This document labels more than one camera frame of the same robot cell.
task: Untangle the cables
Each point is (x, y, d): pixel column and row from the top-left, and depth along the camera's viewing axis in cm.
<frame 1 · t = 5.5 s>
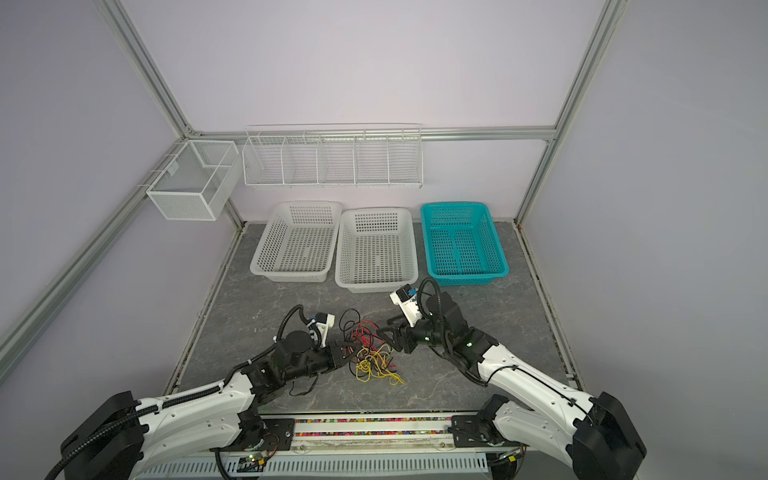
left hand: (360, 353, 77), fingers closed
right hand: (383, 329, 75), fingers open
teal plastic basket: (462, 244, 117), on the table
middle white plastic basket: (376, 250, 114), on the table
left white plastic basket: (300, 242, 117), on the table

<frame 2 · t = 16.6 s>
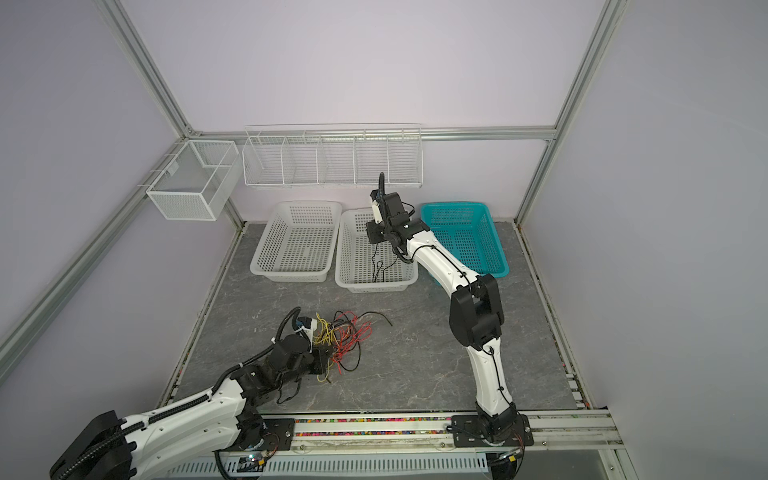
left hand: (332, 353, 84), fingers closed
right hand: (373, 227, 92), fingers closed
the named things where they were.

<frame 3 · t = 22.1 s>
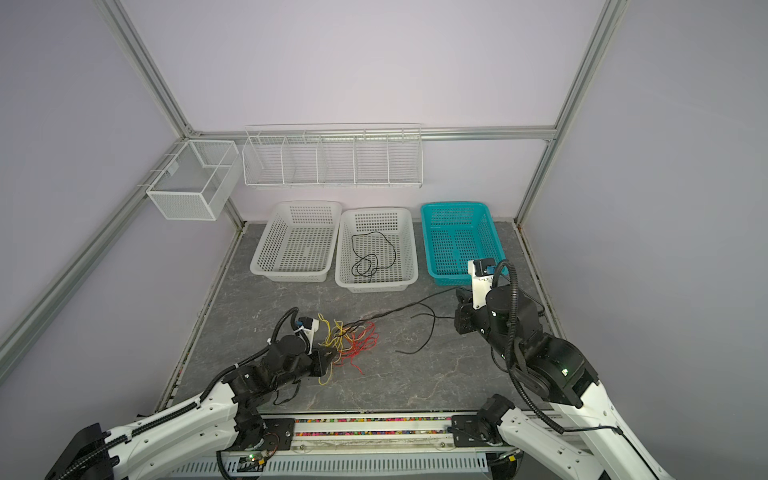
left hand: (335, 356, 81), fingers closed
right hand: (458, 293, 64), fingers closed
the named things where they were.

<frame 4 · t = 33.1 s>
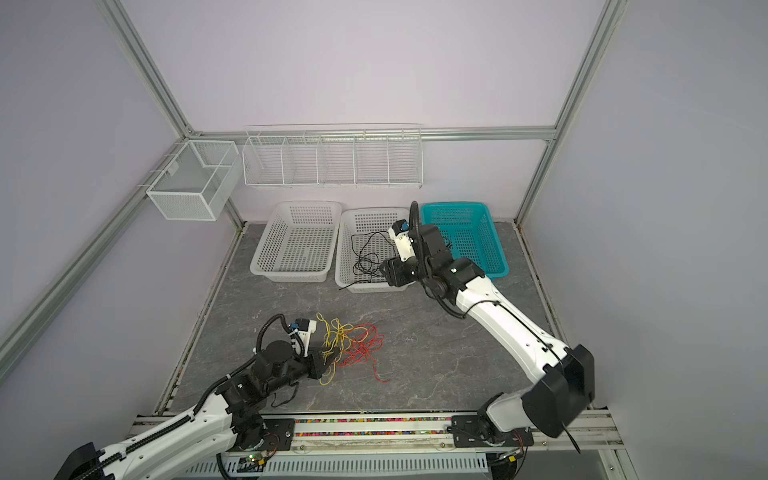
left hand: (338, 355, 79), fingers closed
right hand: (390, 264, 77), fingers open
the named things where they were.

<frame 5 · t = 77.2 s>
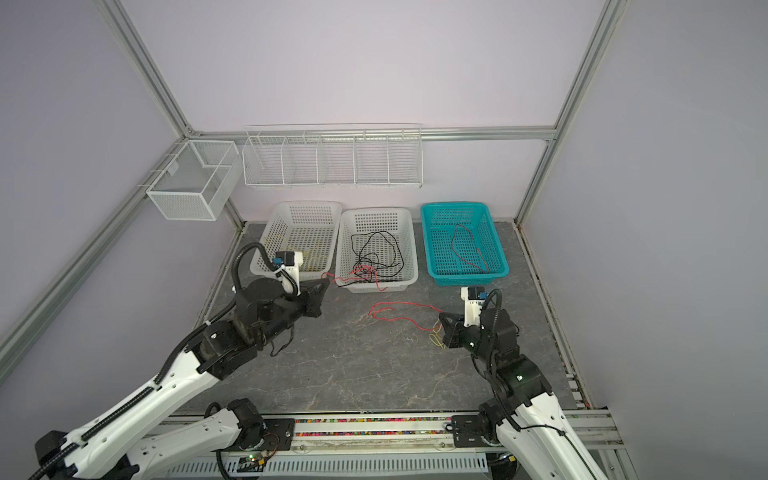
left hand: (328, 285, 68), fingers closed
right hand: (441, 317, 75), fingers closed
the named things where they were.

